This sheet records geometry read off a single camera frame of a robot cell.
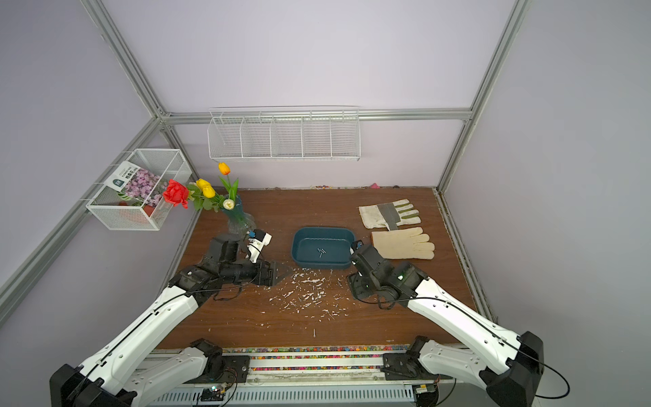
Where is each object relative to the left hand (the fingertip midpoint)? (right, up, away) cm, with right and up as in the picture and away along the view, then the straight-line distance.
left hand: (281, 270), depth 74 cm
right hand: (+23, -3, +2) cm, 23 cm away
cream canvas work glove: (+46, +4, +28) cm, 54 cm away
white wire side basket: (-50, +19, 0) cm, 53 cm away
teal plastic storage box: (+11, +3, +25) cm, 28 cm away
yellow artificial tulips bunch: (-27, +23, +6) cm, 36 cm away
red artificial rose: (-28, +22, -4) cm, 36 cm away
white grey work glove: (+41, +16, +38) cm, 58 cm away
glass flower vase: (-22, +13, +25) cm, 36 cm away
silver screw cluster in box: (+11, +2, +25) cm, 27 cm away
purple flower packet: (-43, +25, 0) cm, 50 cm away
